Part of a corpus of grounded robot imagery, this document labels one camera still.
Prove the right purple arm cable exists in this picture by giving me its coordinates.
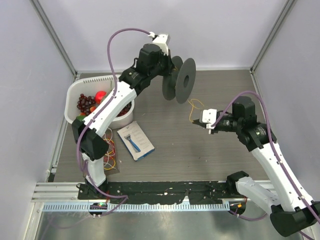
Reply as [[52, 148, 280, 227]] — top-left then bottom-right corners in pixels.
[[211, 90, 320, 240]]

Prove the aluminium rail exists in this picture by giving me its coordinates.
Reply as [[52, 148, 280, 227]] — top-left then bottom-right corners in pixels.
[[31, 182, 79, 202]]

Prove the red grape string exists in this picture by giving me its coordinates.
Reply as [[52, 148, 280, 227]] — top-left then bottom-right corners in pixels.
[[117, 102, 133, 117]]

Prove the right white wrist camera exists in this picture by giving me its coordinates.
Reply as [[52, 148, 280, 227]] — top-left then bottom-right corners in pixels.
[[199, 108, 218, 134]]

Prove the green leaf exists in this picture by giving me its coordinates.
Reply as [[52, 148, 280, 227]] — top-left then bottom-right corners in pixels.
[[76, 112, 86, 122]]

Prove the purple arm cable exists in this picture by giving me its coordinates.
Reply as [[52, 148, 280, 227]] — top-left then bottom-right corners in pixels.
[[211, 90, 320, 240], [76, 28, 155, 217]]

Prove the white plastic basket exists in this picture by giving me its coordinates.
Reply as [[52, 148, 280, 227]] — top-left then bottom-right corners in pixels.
[[64, 75, 135, 130]]

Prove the grey perforated cable spool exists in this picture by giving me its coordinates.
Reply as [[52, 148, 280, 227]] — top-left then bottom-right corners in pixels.
[[162, 56, 196, 104]]

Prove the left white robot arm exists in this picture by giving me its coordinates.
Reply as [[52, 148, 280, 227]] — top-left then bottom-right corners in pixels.
[[71, 43, 174, 200]]

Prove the razor in white box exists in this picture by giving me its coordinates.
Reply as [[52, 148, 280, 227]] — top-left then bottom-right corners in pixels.
[[117, 121, 155, 162]]

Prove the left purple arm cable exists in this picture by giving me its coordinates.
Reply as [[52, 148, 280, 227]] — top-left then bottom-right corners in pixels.
[[76, 28, 155, 217]]

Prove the yellow cable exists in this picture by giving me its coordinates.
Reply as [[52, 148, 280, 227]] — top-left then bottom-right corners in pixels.
[[172, 64, 205, 124], [103, 139, 117, 171]]

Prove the black mounting base plate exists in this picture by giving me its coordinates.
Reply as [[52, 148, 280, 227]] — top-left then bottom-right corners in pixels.
[[76, 181, 247, 205]]

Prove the white slotted cable duct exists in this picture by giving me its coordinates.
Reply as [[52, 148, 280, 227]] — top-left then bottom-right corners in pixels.
[[42, 200, 230, 213]]

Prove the red cable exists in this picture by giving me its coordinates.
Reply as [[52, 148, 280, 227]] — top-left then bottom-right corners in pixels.
[[103, 139, 117, 161]]

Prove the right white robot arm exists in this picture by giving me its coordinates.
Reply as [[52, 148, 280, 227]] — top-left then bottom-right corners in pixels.
[[192, 96, 320, 237]]

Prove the red apple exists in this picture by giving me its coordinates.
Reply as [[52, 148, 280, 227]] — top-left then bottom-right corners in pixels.
[[94, 91, 107, 104]]

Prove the clear tray of cables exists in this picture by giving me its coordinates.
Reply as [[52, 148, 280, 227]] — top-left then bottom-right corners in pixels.
[[102, 128, 120, 175]]

